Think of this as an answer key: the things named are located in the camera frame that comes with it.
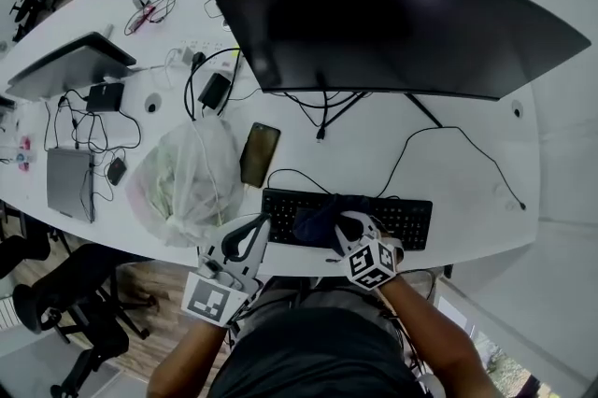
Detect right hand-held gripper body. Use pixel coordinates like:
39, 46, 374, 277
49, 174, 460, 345
344, 231, 406, 292

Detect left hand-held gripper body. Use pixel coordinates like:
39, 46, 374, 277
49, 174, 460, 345
181, 248, 264, 330

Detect dark blue cloth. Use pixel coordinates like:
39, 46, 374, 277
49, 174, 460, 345
292, 193, 371, 255

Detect black keyboard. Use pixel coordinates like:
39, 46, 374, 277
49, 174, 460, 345
261, 187, 434, 252

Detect person's right forearm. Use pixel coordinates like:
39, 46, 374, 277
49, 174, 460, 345
377, 277, 497, 398

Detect person's left forearm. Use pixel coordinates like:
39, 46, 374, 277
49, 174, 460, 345
147, 315, 235, 398

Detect clear plastic bag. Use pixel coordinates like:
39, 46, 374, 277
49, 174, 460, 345
126, 115, 247, 249

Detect dark smartphone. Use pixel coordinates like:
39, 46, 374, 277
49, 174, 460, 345
238, 121, 282, 189

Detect person's torso in grey shirt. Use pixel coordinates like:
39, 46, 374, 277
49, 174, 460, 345
205, 277, 421, 398

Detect small black mouse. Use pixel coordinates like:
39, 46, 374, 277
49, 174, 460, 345
106, 156, 129, 187

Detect black power adapter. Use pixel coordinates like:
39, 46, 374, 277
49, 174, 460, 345
197, 72, 233, 110

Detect closed grey laptop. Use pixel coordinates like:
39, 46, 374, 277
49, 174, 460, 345
45, 147, 97, 224

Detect black mini computer box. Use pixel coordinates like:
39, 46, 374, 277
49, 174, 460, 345
85, 81, 126, 114

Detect white power strip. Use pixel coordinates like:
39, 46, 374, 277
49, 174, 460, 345
178, 39, 242, 71

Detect large curved black monitor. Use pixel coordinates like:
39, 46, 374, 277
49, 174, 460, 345
200, 0, 592, 130

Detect white radiator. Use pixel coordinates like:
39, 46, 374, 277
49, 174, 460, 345
0, 296, 21, 333

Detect pink small items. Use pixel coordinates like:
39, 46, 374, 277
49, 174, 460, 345
15, 133, 37, 174

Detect grey monitor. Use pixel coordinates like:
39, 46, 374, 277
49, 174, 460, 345
5, 31, 138, 101

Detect thin black cable loop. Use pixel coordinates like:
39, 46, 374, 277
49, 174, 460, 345
266, 167, 338, 197

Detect black monitor cables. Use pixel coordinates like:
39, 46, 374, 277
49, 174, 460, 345
281, 89, 371, 143

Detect long black cable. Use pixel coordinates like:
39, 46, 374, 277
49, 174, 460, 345
375, 125, 527, 212

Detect thin black cable tangle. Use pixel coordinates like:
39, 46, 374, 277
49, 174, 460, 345
43, 88, 143, 204

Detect thick black power cable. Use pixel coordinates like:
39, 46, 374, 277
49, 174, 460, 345
183, 50, 235, 122

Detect red cable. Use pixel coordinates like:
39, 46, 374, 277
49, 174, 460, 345
122, 0, 178, 37

